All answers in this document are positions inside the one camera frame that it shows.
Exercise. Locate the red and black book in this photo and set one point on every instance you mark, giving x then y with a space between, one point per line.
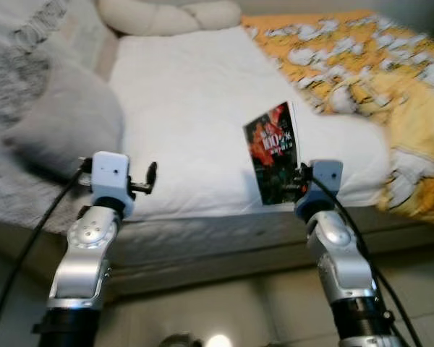
271 155

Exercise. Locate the grey plush pillow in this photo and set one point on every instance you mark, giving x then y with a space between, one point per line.
65 123

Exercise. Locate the white quilted mattress pad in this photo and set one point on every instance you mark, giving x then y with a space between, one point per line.
202 108

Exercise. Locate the grey quilted mattress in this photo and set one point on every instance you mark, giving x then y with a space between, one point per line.
224 242

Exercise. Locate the orange cartoon print quilt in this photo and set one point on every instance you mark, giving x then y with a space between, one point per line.
390 94

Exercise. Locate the beige knotted bolster pillow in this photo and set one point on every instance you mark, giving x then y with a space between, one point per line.
166 14

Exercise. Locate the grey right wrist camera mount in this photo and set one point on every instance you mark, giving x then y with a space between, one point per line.
322 181

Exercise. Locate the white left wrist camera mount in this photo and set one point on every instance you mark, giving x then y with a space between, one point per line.
110 177

